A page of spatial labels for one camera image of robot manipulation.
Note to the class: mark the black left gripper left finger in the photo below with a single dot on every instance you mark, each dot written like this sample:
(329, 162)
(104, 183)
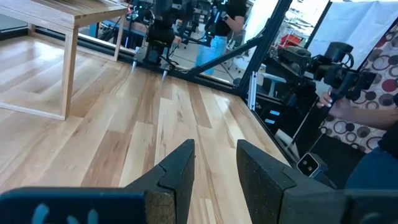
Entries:
(174, 186)

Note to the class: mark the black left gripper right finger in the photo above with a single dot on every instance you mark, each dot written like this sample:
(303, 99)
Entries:
(273, 199)

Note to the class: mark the person's forearm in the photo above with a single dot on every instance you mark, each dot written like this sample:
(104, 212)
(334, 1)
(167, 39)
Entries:
(370, 116)

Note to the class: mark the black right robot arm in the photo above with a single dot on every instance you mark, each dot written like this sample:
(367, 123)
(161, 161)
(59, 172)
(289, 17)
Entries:
(160, 34)

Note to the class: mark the wooden slatted shelf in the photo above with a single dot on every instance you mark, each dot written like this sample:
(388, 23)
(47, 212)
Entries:
(71, 15)

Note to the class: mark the black control box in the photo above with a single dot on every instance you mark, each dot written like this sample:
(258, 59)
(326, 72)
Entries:
(273, 118)

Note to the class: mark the person's hand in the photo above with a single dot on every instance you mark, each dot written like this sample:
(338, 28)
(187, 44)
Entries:
(329, 104)

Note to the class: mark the red box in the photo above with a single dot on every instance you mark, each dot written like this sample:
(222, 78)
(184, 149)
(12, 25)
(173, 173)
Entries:
(290, 40)

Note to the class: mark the person in patterned shirt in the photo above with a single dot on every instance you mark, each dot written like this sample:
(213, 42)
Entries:
(382, 62)

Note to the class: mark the white cloth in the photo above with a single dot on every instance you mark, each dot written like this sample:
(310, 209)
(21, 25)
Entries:
(351, 25)

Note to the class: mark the small table-level camera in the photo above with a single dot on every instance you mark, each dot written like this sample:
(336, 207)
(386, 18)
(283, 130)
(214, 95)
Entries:
(308, 164)

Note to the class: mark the silver metal bracket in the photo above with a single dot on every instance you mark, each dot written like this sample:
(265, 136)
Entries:
(252, 90)

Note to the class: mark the black aluminium table frame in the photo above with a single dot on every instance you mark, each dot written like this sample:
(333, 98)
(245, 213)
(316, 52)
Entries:
(266, 40)

